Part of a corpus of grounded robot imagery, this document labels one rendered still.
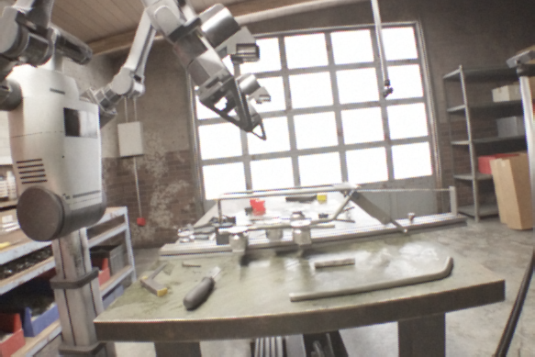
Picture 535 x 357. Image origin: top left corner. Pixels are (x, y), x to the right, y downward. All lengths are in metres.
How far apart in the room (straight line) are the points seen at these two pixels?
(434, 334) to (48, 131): 1.05
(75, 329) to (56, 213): 0.36
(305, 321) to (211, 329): 0.16
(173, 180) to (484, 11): 5.16
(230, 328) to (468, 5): 5.11
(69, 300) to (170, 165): 3.14
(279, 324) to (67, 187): 0.63
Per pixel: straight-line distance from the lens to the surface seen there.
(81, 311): 1.00
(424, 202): 4.46
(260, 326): 0.55
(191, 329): 0.57
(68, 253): 0.96
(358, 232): 0.84
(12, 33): 0.74
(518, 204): 3.95
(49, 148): 0.86
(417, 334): 0.76
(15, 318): 1.96
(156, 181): 4.06
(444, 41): 4.77
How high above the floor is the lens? 1.16
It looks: level
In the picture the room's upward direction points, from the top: 6 degrees counter-clockwise
